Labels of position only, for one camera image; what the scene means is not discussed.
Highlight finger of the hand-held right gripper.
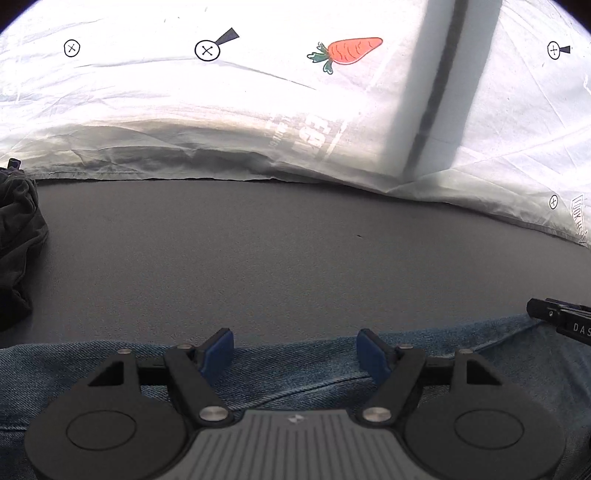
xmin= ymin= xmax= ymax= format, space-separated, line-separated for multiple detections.
xmin=526 ymin=298 xmax=568 ymax=325

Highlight white printed curtain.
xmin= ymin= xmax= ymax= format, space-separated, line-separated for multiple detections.
xmin=0 ymin=0 xmax=591 ymax=250

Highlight black garment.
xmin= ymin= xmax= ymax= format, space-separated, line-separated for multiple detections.
xmin=0 ymin=158 xmax=50 ymax=332

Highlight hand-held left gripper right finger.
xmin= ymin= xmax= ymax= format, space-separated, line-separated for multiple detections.
xmin=357 ymin=329 xmax=504 ymax=424

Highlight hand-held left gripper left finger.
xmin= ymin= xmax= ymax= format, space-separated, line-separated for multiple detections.
xmin=88 ymin=328 xmax=234 ymax=428

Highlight light blue jeans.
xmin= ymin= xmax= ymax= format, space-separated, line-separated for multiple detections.
xmin=0 ymin=315 xmax=591 ymax=480

